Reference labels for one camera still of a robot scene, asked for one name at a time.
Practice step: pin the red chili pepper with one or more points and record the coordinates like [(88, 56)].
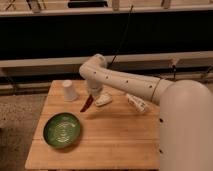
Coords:
[(89, 101)]

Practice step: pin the white paper cup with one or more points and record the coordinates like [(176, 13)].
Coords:
[(70, 93)]

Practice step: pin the white crumpled packet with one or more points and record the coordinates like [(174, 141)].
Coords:
[(137, 102)]

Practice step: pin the white shelf rail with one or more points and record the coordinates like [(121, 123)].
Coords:
[(119, 58)]

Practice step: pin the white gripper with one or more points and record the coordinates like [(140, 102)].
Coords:
[(94, 88)]

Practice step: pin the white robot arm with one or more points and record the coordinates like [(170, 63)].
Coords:
[(185, 113)]

